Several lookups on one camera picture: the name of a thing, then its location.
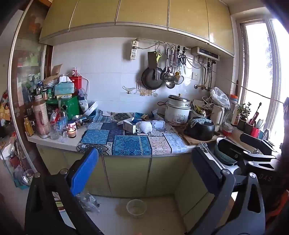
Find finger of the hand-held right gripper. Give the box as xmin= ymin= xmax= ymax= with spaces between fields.
xmin=240 ymin=133 xmax=276 ymax=155
xmin=217 ymin=138 xmax=246 ymax=163

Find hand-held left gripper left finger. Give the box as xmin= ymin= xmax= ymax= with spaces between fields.
xmin=25 ymin=148 xmax=104 ymax=235

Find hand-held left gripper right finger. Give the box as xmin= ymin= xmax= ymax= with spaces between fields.
xmin=187 ymin=147 xmax=266 ymax=235

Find white round bowl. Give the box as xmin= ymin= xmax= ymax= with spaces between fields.
xmin=126 ymin=199 xmax=147 ymax=218

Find clear square plastic container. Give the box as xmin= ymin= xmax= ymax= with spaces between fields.
xmin=152 ymin=120 xmax=167 ymax=130

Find green colander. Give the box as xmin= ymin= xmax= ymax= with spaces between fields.
xmin=213 ymin=137 xmax=240 ymax=167

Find dark utensil holder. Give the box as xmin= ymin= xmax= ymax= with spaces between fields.
xmin=243 ymin=121 xmax=255 ymax=134

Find stack of small bowls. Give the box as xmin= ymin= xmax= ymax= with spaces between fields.
xmin=222 ymin=122 xmax=234 ymax=136

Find grey rag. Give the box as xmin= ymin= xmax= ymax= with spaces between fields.
xmin=197 ymin=142 xmax=209 ymax=154

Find clear plastic bag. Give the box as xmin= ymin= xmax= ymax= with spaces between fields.
xmin=76 ymin=192 xmax=101 ymax=213

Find potted plant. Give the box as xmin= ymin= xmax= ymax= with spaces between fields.
xmin=237 ymin=102 xmax=252 ymax=132

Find wooden cutting board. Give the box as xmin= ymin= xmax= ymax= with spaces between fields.
xmin=172 ymin=126 xmax=224 ymax=146

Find black pot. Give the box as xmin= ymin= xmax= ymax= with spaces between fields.
xmin=184 ymin=117 xmax=215 ymax=142

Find white electric kettle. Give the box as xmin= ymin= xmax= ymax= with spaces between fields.
xmin=211 ymin=104 xmax=226 ymax=132

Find bottle with orange lid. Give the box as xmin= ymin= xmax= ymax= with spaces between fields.
xmin=230 ymin=94 xmax=239 ymax=123

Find empty glass jar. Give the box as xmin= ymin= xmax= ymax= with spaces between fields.
xmin=49 ymin=121 xmax=60 ymax=140

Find blue patterned cloth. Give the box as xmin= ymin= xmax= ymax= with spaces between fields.
xmin=76 ymin=108 xmax=197 ymax=157

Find clear water bottle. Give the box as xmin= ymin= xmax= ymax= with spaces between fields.
xmin=57 ymin=108 xmax=68 ymax=134

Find white plastic bag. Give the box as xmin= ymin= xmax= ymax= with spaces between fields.
xmin=210 ymin=87 xmax=231 ymax=110

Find white round tray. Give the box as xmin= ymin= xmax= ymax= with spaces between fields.
xmin=81 ymin=101 xmax=99 ymax=117

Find white carton box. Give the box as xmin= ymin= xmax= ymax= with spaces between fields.
xmin=123 ymin=120 xmax=137 ymax=134

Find white rice cooker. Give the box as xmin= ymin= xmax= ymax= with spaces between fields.
xmin=164 ymin=93 xmax=191 ymax=126

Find blue label plastic bottle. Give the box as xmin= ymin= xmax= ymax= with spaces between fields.
xmin=78 ymin=88 xmax=90 ymax=113

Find green box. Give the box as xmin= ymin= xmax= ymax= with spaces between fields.
xmin=46 ymin=95 xmax=81 ymax=118

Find tall pink thermos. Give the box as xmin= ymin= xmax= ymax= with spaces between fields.
xmin=33 ymin=94 xmax=51 ymax=139

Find yellow oil bottle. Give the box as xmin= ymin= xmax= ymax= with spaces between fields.
xmin=24 ymin=117 xmax=34 ymax=137

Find white foam fruit net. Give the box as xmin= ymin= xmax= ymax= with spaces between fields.
xmin=136 ymin=121 xmax=153 ymax=134

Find window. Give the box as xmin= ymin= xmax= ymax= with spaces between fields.
xmin=236 ymin=18 xmax=289 ymax=146

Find teal tissue box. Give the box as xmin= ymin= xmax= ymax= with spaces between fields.
xmin=53 ymin=76 xmax=76 ymax=95

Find red tin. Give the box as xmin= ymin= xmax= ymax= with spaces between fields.
xmin=69 ymin=67 xmax=82 ymax=90

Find metal skimmer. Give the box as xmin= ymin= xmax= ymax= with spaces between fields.
xmin=163 ymin=49 xmax=175 ymax=82

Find kitchen scissors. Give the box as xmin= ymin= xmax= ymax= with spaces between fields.
xmin=179 ymin=52 xmax=187 ymax=73

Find black wok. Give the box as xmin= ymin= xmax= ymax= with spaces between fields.
xmin=141 ymin=67 xmax=165 ymax=90

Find cleaver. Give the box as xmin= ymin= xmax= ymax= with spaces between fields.
xmin=148 ymin=51 xmax=159 ymax=81

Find white power strip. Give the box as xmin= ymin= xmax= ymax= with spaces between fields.
xmin=130 ymin=41 xmax=138 ymax=60

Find yellow upper cabinet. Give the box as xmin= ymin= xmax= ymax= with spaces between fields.
xmin=39 ymin=0 xmax=235 ymax=57

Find black cable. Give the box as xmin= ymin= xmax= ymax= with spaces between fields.
xmin=223 ymin=77 xmax=285 ymax=104

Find wall faucet pipe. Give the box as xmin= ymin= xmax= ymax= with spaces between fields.
xmin=194 ymin=60 xmax=215 ymax=91

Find round wire strainer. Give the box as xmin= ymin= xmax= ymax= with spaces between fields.
xmin=174 ymin=72 xmax=185 ymax=85

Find wall water heater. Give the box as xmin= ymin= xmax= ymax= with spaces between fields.
xmin=191 ymin=46 xmax=221 ymax=61

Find metal hanging rail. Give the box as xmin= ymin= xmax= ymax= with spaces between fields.
xmin=135 ymin=38 xmax=192 ymax=50

